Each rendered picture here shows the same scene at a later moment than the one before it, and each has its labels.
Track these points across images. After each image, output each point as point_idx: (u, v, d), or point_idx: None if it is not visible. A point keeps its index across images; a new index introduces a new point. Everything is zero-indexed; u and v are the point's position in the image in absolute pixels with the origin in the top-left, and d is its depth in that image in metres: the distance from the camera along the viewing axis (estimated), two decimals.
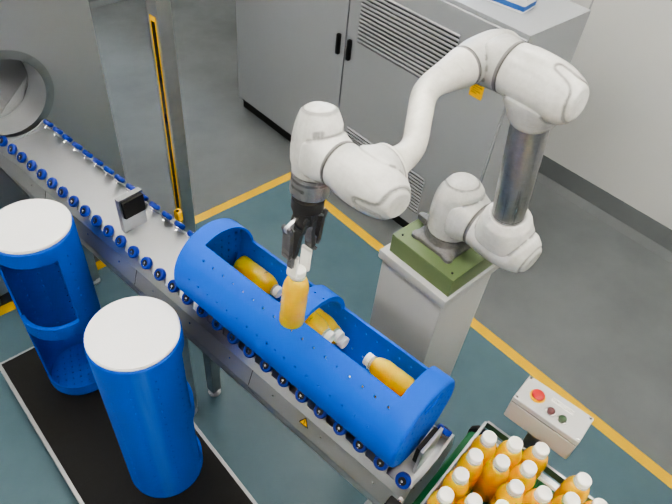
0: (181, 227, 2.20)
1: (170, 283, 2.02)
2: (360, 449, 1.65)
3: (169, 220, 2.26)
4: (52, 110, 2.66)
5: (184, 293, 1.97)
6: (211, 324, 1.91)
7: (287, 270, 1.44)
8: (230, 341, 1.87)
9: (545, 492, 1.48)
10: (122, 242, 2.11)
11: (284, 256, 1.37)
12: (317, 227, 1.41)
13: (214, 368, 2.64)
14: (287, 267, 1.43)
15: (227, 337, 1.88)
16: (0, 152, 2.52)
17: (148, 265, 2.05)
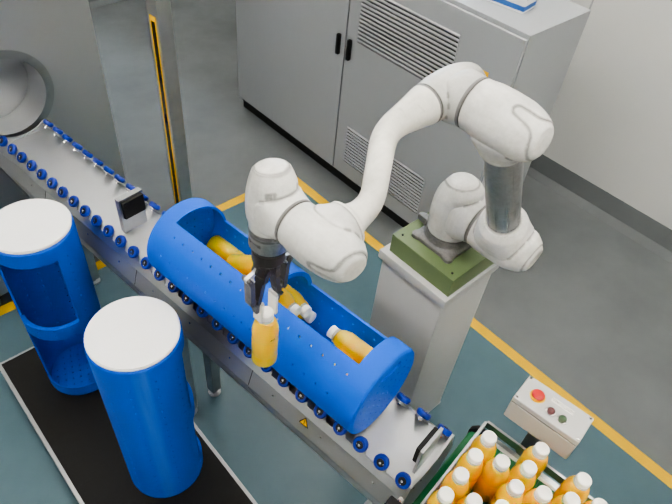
0: None
1: (177, 291, 2.00)
2: (355, 446, 1.66)
3: None
4: (52, 110, 2.66)
5: (185, 293, 1.97)
6: (211, 323, 1.91)
7: (254, 314, 1.42)
8: (230, 341, 1.87)
9: (545, 492, 1.48)
10: (122, 242, 2.11)
11: (247, 303, 1.35)
12: (282, 273, 1.38)
13: (214, 368, 2.64)
14: (253, 311, 1.42)
15: (227, 336, 1.88)
16: (0, 152, 2.52)
17: (148, 265, 2.05)
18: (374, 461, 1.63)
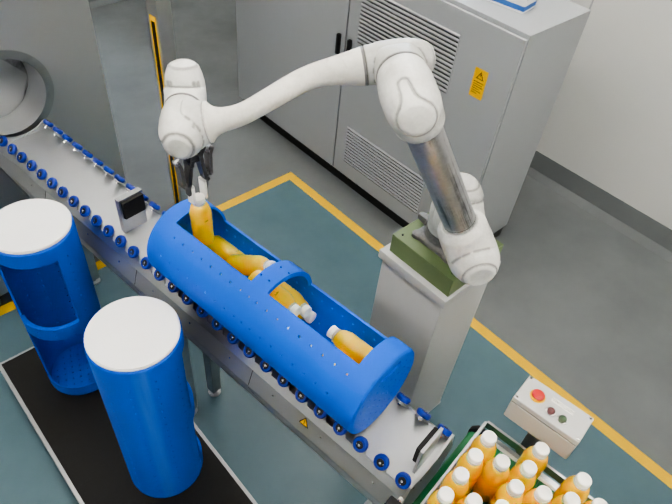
0: None
1: (177, 291, 2.00)
2: (355, 446, 1.66)
3: None
4: (52, 110, 2.66)
5: (185, 293, 1.97)
6: (211, 323, 1.91)
7: (188, 198, 1.78)
8: (230, 341, 1.87)
9: (545, 492, 1.48)
10: (122, 242, 2.11)
11: (180, 186, 1.72)
12: (207, 161, 1.74)
13: (214, 368, 2.64)
14: (188, 195, 1.78)
15: (227, 336, 1.88)
16: (0, 152, 2.52)
17: (148, 265, 2.05)
18: (374, 461, 1.63)
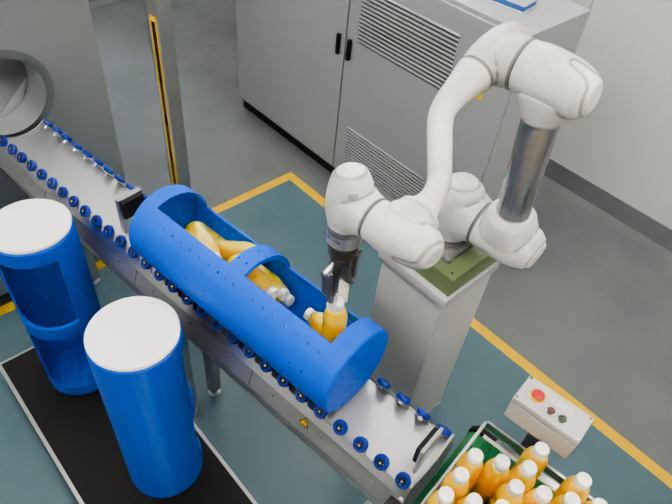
0: None
1: (170, 286, 2.02)
2: (355, 446, 1.66)
3: None
4: (52, 110, 2.66)
5: (190, 299, 1.96)
6: None
7: (327, 304, 1.56)
8: (229, 332, 1.88)
9: (545, 492, 1.48)
10: (122, 242, 2.11)
11: (324, 295, 1.49)
12: (353, 264, 1.51)
13: (214, 368, 2.64)
14: (327, 301, 1.55)
15: None
16: (0, 152, 2.52)
17: (148, 264, 2.05)
18: (374, 461, 1.63)
